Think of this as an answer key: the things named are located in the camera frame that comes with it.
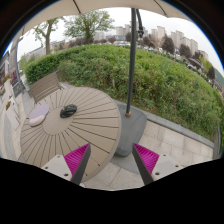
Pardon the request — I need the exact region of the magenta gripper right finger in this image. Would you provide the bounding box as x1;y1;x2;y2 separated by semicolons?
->
131;143;184;186

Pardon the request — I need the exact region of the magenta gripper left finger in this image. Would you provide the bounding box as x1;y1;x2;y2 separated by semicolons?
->
42;143;92;186

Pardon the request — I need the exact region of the black computer mouse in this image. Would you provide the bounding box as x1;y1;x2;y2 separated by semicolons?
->
60;104;77;118

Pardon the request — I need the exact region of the grey umbrella base slab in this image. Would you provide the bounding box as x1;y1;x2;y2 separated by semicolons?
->
115;103;147;157

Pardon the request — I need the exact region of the round beige slatted table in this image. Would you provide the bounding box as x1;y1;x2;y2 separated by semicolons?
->
20;87;121;181

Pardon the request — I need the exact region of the green hedge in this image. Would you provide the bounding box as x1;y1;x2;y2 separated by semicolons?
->
25;45;224;139

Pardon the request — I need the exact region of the beige slatted bench chair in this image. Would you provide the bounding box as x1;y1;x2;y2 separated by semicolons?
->
30;72;63;103

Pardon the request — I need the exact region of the dark umbrella pole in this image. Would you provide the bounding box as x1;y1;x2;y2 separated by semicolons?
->
125;8;143;117

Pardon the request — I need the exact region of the beige umbrella canopy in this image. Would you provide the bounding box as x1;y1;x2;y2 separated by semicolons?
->
11;0;194;51

